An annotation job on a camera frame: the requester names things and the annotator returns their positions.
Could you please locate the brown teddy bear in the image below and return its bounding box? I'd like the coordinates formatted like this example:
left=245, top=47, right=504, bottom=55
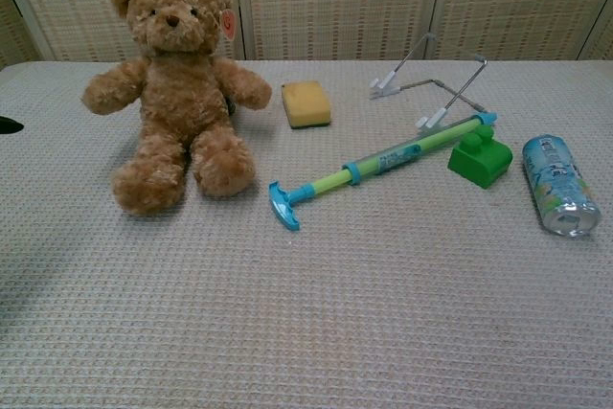
left=80, top=0, right=273, bottom=217

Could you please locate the green blue water pump toy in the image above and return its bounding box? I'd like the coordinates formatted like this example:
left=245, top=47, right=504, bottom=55
left=267, top=111, right=498, bottom=232

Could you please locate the green plastic block toy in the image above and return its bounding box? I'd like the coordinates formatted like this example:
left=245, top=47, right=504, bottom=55
left=447, top=125, right=514, bottom=191

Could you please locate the yellow green sponge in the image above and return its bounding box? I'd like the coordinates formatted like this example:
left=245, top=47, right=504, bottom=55
left=281, top=80, right=333, bottom=131

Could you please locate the beige waffle table cloth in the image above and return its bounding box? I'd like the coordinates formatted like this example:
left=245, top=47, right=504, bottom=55
left=0, top=58, right=613, bottom=409

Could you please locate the woven folding screen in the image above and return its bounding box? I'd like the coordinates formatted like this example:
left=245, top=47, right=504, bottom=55
left=0, top=0, right=613, bottom=71

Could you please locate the blue printed drink can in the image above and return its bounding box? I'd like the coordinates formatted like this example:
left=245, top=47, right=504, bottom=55
left=521, top=134, right=602, bottom=239

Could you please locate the folding metal wire stand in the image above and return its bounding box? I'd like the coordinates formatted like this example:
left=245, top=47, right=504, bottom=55
left=369, top=32, right=488, bottom=130

